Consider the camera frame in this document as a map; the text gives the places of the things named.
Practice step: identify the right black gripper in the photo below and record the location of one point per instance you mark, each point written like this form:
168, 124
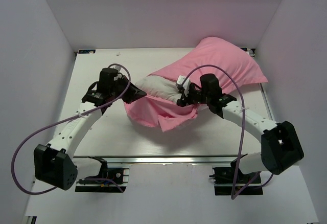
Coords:
186, 96

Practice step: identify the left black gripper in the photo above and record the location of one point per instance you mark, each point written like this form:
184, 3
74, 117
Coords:
134, 93

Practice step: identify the white pillow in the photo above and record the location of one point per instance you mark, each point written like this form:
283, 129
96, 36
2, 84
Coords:
159, 87

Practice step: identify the pink pillowcase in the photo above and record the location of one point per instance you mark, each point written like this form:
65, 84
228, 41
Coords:
232, 66

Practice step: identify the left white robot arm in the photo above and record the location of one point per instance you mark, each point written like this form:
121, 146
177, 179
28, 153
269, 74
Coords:
54, 162

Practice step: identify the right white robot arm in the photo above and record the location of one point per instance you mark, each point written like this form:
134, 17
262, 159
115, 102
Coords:
280, 145

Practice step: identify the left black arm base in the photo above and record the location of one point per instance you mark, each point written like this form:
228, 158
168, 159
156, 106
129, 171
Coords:
96, 175

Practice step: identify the blue label sticker left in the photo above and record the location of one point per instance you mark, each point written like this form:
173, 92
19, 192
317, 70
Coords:
92, 51

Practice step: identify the white front board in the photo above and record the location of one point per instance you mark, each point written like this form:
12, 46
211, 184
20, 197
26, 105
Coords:
178, 193

